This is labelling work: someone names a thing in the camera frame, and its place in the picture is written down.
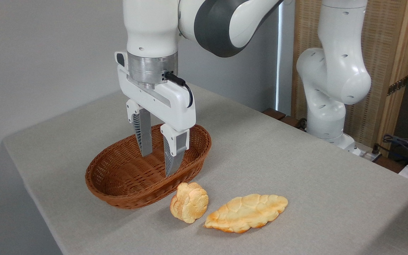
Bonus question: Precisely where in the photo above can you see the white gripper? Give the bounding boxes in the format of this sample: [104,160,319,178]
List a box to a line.
[115,51,197,177]

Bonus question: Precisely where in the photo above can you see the long leaf-shaped bread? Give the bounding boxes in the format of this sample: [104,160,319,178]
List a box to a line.
[204,194,289,234]

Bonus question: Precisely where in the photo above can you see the dark wooden bench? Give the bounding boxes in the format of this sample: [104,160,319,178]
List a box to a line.
[262,108,308,132]

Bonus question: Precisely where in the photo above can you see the round flower-shaped bread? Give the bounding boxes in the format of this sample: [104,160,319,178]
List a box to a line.
[170,182,209,224]

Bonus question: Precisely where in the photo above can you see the black cable bundle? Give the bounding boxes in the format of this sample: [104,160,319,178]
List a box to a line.
[382,134,408,167]

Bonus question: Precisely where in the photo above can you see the dark metal screen hinge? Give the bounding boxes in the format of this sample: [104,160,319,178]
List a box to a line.
[387,75,408,96]

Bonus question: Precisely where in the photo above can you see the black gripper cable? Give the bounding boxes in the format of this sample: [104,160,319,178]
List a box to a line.
[164,72,194,108]

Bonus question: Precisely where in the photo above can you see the wooden woven folding screen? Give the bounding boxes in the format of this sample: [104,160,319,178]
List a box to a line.
[291,0,408,157]

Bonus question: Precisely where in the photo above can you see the grey tablecloth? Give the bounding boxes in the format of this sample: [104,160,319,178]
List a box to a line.
[2,83,408,255]

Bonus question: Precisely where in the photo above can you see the brown wicker oval basket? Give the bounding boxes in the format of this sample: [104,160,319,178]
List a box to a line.
[85,124,212,209]

